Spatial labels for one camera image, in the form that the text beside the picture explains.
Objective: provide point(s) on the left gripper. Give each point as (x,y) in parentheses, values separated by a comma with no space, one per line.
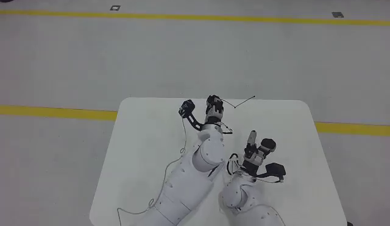
(214,114)

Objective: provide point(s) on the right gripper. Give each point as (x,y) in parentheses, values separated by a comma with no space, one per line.
(252,162)

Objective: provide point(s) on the thin black zip tie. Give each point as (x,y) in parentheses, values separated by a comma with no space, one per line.
(239,104)

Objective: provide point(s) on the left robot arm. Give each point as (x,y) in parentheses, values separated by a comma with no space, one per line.
(189,180)

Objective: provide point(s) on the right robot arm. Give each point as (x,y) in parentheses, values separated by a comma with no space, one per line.
(243,201)

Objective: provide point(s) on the dark floor plate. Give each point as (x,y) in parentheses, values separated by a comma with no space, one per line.
(337,14)
(114,8)

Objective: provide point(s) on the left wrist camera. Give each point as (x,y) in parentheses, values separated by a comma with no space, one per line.
(186,107)

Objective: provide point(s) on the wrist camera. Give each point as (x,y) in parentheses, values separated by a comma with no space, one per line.
(275,169)
(186,107)

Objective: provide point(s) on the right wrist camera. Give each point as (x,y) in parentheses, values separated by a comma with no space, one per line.
(275,169)

